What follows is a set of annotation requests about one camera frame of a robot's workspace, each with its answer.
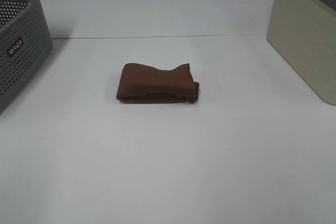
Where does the brown towel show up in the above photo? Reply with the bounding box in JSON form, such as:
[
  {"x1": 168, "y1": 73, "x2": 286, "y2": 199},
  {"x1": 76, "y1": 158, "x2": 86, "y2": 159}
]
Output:
[{"x1": 116, "y1": 63, "x2": 200, "y2": 104}]

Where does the grey perforated plastic basket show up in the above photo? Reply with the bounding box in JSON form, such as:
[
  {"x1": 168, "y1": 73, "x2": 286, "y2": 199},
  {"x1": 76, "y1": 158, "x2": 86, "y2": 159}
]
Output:
[{"x1": 1, "y1": 0, "x2": 53, "y2": 110}]

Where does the beige storage box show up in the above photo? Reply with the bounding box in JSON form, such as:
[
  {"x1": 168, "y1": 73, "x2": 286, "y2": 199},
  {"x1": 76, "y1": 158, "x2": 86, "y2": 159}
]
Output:
[{"x1": 267, "y1": 0, "x2": 335, "y2": 105}]

